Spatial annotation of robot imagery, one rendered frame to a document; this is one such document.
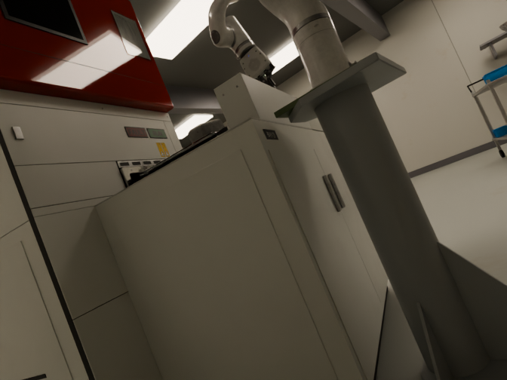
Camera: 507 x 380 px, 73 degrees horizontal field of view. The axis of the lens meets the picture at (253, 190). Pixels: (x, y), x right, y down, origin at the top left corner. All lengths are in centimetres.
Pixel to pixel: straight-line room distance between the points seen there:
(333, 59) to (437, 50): 649
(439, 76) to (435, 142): 121
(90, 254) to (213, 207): 43
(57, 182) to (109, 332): 48
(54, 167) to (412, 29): 702
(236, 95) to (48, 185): 62
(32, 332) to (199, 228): 58
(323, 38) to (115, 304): 99
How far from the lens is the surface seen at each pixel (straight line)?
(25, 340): 130
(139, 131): 155
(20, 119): 125
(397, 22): 769
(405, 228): 96
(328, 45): 102
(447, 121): 735
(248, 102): 95
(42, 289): 116
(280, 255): 88
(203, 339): 109
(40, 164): 120
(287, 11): 109
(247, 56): 140
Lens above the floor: 60
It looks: 3 degrees up
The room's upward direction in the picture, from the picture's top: 23 degrees counter-clockwise
